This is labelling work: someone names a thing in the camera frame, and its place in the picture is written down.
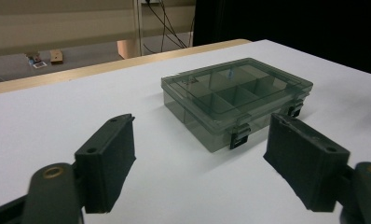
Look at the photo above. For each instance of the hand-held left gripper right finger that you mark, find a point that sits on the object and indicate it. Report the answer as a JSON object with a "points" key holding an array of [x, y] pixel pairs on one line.
{"points": [[301, 161]]}

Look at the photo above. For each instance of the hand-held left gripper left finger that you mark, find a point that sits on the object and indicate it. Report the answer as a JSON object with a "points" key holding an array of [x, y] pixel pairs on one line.
{"points": [[109, 161]]}

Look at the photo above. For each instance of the grey transparent compartment box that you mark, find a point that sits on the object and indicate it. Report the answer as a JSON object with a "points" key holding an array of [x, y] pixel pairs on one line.
{"points": [[236, 93]]}

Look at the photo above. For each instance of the white table cover sheet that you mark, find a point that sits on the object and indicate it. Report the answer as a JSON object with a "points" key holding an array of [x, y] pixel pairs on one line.
{"points": [[81, 118]]}

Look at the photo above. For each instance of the wooden table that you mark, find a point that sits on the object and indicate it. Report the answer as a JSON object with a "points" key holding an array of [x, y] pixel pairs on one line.
{"points": [[81, 72]]}

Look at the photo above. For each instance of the small white card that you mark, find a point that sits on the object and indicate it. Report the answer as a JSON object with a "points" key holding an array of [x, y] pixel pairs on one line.
{"points": [[39, 65]]}

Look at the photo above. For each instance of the black curtain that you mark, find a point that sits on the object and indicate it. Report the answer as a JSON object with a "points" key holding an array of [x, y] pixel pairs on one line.
{"points": [[298, 25]]}

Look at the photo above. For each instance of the beige wooden bench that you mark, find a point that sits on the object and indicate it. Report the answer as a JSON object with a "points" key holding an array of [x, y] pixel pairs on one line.
{"points": [[65, 21]]}

